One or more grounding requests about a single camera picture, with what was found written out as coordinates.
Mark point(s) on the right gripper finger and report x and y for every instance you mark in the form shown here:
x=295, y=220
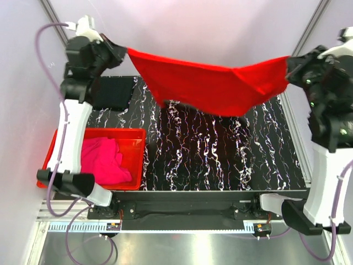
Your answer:
x=291, y=78
x=293, y=62

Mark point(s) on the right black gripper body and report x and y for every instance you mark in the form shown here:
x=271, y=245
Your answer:
x=310, y=72

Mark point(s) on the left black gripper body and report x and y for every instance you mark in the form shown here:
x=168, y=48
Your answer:
x=105, y=57

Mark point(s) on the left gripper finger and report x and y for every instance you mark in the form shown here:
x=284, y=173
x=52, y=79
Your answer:
x=119, y=50
x=120, y=60

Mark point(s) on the red t shirt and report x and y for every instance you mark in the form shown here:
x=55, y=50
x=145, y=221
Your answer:
x=217, y=90

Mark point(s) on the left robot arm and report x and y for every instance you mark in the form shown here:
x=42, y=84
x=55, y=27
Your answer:
x=88, y=57

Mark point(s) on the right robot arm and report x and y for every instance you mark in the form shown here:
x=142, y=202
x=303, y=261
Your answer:
x=326, y=77

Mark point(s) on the folded black t shirt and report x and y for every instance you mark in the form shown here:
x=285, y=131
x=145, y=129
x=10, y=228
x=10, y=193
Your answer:
x=115, y=93

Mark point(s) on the red plastic bin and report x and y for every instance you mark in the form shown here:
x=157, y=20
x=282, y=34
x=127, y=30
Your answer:
x=129, y=154

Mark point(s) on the pink t shirt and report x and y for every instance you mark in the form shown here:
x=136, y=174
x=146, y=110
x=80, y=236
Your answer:
x=101, y=157

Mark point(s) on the right connector box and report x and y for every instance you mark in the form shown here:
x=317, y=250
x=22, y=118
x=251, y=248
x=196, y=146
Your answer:
x=263, y=228

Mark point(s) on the connector box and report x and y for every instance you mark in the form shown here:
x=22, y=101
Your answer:
x=263, y=228
x=113, y=226

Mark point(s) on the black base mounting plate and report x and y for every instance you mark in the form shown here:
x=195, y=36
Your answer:
x=183, y=211

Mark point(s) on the left connector box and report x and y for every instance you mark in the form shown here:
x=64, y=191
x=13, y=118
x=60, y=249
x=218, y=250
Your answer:
x=113, y=226

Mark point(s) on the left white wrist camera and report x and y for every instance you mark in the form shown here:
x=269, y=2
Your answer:
x=85, y=27

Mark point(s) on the aluminium frame rail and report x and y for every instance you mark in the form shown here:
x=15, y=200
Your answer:
x=66, y=215

